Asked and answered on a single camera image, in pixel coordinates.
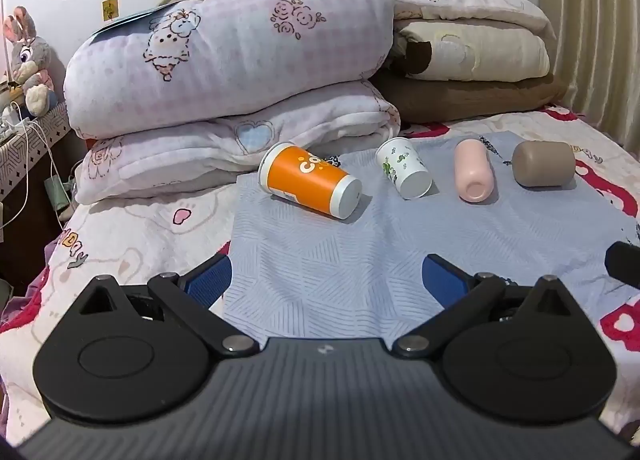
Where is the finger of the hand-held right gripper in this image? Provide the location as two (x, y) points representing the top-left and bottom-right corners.
(604, 241), (640, 285)

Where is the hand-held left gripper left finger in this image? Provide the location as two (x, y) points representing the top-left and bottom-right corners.
(65, 254), (261, 357)

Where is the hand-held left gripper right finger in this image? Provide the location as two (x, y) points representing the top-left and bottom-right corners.
(391, 253), (586, 359)

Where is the pink cup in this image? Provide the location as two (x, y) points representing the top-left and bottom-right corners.
(454, 139), (494, 202)

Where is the white green-printed paper cup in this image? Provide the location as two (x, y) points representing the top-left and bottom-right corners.
(375, 137), (433, 200)

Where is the brown cup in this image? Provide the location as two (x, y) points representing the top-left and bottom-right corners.
(511, 140), (577, 189)

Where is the orange paper cup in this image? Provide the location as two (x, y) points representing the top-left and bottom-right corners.
(258, 142), (363, 221)

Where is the blue-grey patterned cloth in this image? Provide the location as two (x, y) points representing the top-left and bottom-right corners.
(222, 130), (640, 348)

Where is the white heart-print folded blanket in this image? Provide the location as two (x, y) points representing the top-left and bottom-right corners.
(75, 80), (402, 205)

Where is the grey-green box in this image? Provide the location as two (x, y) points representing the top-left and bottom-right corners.
(44, 176), (76, 214)

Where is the brown folded blanket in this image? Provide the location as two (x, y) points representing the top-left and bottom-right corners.
(372, 70), (568, 125)

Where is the bedside table with patterned cloth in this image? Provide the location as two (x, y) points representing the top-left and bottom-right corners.
(0, 102), (71, 201)

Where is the beige curtain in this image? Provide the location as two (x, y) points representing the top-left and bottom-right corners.
(536, 0), (640, 161)

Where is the pink checked folded quilt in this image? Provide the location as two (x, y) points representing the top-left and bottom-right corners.
(63, 0), (396, 141)

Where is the cream folded quilt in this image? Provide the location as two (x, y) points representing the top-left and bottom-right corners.
(392, 20), (551, 83)

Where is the pink floral folded quilt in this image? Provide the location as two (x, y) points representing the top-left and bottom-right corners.
(372, 0), (557, 38)

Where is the grey plush rabbit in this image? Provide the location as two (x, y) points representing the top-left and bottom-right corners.
(2, 6), (58, 117)

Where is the white cable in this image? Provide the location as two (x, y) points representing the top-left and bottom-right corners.
(10, 102), (66, 235)

